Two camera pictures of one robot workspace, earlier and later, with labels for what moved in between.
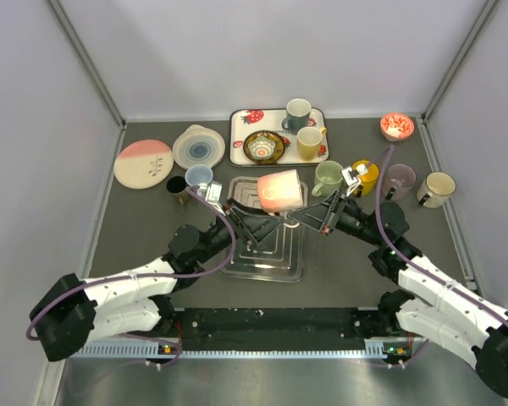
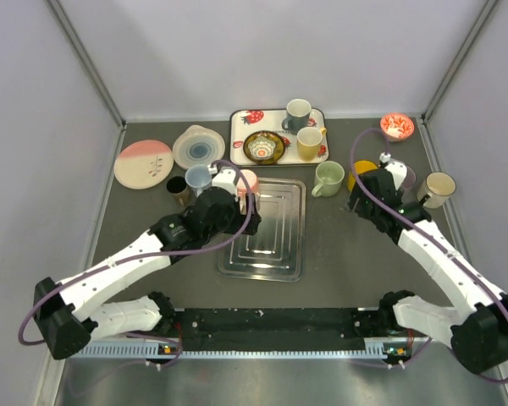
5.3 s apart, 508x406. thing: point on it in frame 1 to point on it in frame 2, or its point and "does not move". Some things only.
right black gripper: (320, 216) to (353, 200)
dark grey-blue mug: (298, 111) does not move
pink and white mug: (282, 191) to (242, 186)
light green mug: (328, 177) does not move
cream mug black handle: (435, 189) does not move
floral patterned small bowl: (263, 146) does not move
